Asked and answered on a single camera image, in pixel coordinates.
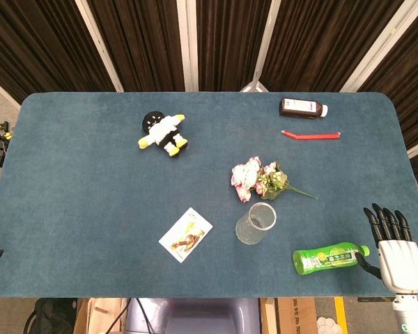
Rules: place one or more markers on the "black white plush doll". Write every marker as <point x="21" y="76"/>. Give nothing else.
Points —
<point x="162" y="132"/>

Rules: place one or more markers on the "pink artificial flower bouquet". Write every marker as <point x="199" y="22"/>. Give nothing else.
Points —
<point x="247" y="177"/>

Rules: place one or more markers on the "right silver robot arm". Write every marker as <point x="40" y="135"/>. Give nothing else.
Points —
<point x="412" y="315"/>

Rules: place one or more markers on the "white crumpled object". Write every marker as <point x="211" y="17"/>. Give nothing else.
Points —
<point x="327" y="326"/>

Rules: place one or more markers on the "purple grey robot base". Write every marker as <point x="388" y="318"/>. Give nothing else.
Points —
<point x="198" y="316"/>

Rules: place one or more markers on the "brown cardboard box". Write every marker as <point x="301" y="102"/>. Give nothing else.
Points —
<point x="292" y="316"/>

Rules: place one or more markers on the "red bent drinking straw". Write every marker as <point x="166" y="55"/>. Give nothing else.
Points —
<point x="313" y="136"/>

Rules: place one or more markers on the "black bag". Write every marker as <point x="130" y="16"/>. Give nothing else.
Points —
<point x="52" y="316"/>

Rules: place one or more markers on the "clear glass cup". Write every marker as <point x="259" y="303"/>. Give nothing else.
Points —
<point x="256" y="224"/>

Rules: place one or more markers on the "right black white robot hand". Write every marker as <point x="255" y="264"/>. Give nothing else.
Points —
<point x="402" y="261"/>

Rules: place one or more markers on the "brown medicine bottle white cap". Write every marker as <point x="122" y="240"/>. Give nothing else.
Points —
<point x="299" y="108"/>

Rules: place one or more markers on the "white illustrated card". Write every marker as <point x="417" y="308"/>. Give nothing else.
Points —
<point x="185" y="234"/>

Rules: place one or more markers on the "light wooden board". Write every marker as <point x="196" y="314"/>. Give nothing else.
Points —
<point x="101" y="315"/>

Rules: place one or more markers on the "green tea plastic bottle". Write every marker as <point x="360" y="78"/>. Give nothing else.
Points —
<point x="327" y="259"/>

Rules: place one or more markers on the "blue felt table cloth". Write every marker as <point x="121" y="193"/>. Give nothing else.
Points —
<point x="90" y="208"/>

